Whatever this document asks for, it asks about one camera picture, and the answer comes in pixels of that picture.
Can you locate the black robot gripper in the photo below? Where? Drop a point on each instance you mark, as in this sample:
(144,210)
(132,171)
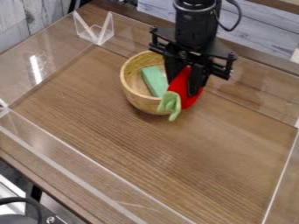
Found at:
(188,44)

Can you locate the red plush tomato toy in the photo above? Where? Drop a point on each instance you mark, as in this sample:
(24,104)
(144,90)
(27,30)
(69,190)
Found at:
(175,99)

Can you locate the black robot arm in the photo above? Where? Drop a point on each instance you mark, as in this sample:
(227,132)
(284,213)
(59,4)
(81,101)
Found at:
(190,45)

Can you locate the green rectangular block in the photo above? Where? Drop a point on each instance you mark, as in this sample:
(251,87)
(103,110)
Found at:
(155,80)

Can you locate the wooden bowl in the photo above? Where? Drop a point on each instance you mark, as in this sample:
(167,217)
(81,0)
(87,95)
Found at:
(133,86)

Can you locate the clear acrylic table barrier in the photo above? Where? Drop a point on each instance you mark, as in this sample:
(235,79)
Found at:
(135,169)

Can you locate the black metal bracket with bolt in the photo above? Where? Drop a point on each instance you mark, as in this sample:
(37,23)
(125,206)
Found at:
(48,216)

